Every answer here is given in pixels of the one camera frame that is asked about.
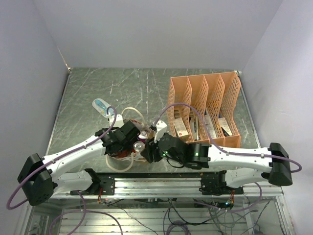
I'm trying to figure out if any brown canvas tote bag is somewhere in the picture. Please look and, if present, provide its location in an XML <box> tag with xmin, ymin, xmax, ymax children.
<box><xmin>105</xmin><ymin>107</ymin><xmax>151</xmax><ymax>173</ymax></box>

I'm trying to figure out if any red soda can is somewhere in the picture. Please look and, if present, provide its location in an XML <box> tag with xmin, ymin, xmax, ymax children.
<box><xmin>115</xmin><ymin>150</ymin><xmax>132</xmax><ymax>159</ymax></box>

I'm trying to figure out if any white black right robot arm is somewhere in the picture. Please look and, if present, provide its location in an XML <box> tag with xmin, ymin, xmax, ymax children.
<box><xmin>141</xmin><ymin>133</ymin><xmax>292</xmax><ymax>195</ymax></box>

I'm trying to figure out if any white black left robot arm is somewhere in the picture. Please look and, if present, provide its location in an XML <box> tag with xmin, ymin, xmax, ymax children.
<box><xmin>17</xmin><ymin>121</ymin><xmax>140</xmax><ymax>206</ymax></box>

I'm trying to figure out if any silver top soda can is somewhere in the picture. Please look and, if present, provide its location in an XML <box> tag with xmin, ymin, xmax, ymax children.
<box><xmin>133</xmin><ymin>141</ymin><xmax>145</xmax><ymax>153</ymax></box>

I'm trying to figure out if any purple soda can right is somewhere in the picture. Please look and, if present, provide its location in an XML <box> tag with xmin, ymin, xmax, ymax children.
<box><xmin>138</xmin><ymin>130</ymin><xmax>148</xmax><ymax>141</ymax></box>

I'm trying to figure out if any blue white blister pack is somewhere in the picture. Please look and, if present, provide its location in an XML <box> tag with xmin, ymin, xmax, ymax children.
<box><xmin>92</xmin><ymin>98</ymin><xmax>115</xmax><ymax>118</ymax></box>

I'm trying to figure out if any white staples box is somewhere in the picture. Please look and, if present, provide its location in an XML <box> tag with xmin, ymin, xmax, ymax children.
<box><xmin>173</xmin><ymin>117</ymin><xmax>189</xmax><ymax>142</ymax></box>

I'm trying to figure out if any metal stapler tool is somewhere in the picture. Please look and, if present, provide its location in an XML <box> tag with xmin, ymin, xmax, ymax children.
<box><xmin>190</xmin><ymin>117</ymin><xmax>199</xmax><ymax>141</ymax></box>

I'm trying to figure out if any white red box in organizer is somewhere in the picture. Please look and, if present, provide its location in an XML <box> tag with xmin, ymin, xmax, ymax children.
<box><xmin>204</xmin><ymin>110</ymin><xmax>217</xmax><ymax>139</ymax></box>

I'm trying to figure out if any peach plastic file organizer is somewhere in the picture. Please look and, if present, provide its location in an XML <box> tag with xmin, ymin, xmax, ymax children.
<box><xmin>167</xmin><ymin>71</ymin><xmax>241</xmax><ymax>148</ymax></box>

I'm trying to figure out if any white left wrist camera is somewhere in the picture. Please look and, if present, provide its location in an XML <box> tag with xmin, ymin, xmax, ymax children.
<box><xmin>108</xmin><ymin>114</ymin><xmax>124</xmax><ymax>128</ymax></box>

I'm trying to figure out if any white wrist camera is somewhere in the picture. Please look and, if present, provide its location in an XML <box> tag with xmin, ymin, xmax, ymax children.
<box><xmin>151</xmin><ymin>120</ymin><xmax>167</xmax><ymax>143</ymax></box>
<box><xmin>108</xmin><ymin>114</ymin><xmax>124</xmax><ymax>128</ymax></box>

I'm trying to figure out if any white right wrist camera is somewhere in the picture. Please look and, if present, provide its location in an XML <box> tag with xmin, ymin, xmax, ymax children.
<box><xmin>151</xmin><ymin>120</ymin><xmax>167</xmax><ymax>143</ymax></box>

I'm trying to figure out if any aluminium frame rail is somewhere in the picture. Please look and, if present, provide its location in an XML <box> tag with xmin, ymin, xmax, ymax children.
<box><xmin>51</xmin><ymin>178</ymin><xmax>284</xmax><ymax>199</ymax></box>

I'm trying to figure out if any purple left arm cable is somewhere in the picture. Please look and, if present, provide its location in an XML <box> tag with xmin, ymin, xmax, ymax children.
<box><xmin>6</xmin><ymin>105</ymin><xmax>117</xmax><ymax>211</ymax></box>

